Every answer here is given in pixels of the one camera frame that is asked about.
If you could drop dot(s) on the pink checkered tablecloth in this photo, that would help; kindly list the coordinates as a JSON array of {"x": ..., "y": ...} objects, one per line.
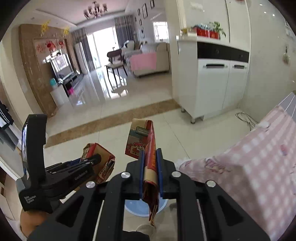
[{"x": 258, "y": 172}]

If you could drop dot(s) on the white black sideboard cabinet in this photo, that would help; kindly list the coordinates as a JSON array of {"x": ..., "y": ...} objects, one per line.
[{"x": 212, "y": 76}]

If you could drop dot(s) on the red gift box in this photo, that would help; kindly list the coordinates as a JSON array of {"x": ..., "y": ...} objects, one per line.
[{"x": 207, "y": 33}]

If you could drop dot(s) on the left hand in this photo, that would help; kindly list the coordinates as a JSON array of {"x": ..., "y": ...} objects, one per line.
[{"x": 30, "y": 220}]

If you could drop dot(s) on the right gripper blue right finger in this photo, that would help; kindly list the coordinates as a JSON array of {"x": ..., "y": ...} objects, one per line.
[{"x": 159, "y": 159}]

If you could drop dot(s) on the brown red cardboard box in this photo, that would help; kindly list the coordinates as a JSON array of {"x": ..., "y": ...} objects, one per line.
[{"x": 104, "y": 163}]

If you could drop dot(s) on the white cylindrical air purifier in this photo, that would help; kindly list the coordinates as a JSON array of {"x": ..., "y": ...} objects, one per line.
[{"x": 59, "y": 96}]

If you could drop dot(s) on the beige sofa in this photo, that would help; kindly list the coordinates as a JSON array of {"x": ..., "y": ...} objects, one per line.
[{"x": 163, "y": 58}]

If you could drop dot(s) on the red cardboard snack box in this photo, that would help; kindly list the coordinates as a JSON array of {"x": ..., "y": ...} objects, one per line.
[{"x": 141, "y": 144}]

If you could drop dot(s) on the television screen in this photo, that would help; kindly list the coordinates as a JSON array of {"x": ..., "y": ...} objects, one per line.
[{"x": 61, "y": 66}]

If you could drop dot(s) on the chandelier ceiling lamp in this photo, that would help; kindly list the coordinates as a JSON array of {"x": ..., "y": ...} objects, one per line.
[{"x": 97, "y": 10}]

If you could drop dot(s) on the pink blanket on sofa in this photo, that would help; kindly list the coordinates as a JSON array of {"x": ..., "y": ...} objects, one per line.
[{"x": 144, "y": 61}]

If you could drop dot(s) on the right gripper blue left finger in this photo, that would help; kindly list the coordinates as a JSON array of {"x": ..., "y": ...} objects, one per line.
[{"x": 141, "y": 173}]

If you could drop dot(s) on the blue plastic trash bin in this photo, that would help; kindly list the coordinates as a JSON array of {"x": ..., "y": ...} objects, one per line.
[{"x": 141, "y": 209}]

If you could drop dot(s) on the potted green plant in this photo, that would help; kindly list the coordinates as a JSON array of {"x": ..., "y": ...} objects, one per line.
[{"x": 216, "y": 26}]

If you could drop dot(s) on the dark wooden chair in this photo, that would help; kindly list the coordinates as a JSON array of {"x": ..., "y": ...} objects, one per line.
[{"x": 116, "y": 61}]

